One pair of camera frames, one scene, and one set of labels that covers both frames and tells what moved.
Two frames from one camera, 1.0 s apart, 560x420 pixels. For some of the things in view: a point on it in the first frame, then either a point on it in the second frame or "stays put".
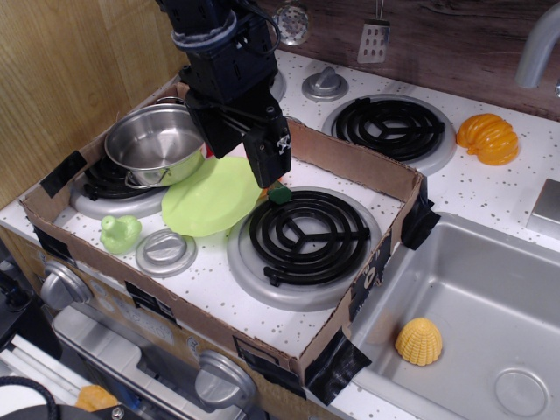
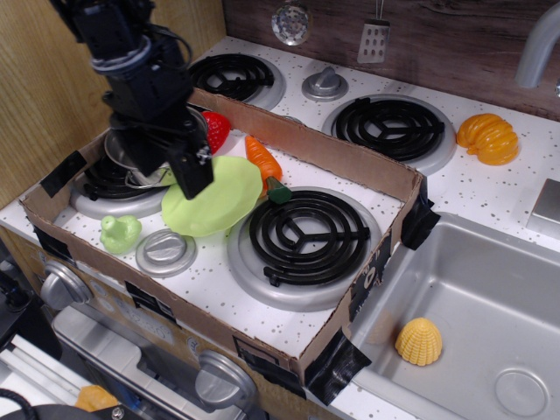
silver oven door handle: x=155 y=373 stays put
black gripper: x=235 y=75 -> x=157 y=96
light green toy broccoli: x=118 y=234 stays put
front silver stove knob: x=164 y=254 stays put
